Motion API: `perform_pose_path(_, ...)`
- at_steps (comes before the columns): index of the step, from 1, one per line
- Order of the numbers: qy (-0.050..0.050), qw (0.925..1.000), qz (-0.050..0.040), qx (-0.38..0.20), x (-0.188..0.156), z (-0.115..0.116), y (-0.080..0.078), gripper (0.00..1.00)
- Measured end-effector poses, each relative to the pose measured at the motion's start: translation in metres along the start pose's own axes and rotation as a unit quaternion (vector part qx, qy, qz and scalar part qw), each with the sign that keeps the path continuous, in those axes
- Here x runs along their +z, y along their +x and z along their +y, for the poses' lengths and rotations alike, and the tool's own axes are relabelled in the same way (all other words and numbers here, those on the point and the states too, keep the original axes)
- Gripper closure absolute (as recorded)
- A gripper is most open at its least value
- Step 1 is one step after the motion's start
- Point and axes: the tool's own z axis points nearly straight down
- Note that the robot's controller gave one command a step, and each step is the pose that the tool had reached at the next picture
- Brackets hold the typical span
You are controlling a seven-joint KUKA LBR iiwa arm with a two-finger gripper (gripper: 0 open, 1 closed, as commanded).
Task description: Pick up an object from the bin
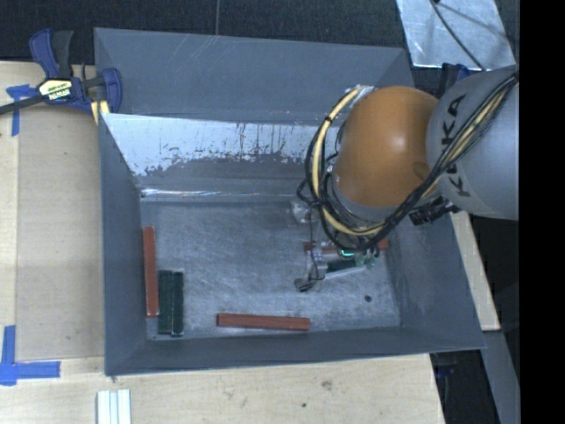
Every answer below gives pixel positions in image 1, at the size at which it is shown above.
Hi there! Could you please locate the red-brown flat block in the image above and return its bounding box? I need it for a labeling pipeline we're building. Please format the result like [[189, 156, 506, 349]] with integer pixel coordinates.
[[215, 312, 312, 332], [141, 225, 161, 318]]

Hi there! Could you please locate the dark green flat block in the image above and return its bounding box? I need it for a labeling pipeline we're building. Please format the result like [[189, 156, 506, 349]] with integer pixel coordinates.
[[157, 269, 173, 336], [170, 271, 185, 338]]

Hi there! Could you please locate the grey metal bin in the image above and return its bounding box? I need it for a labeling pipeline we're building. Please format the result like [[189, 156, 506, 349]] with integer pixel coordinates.
[[93, 26, 487, 377]]

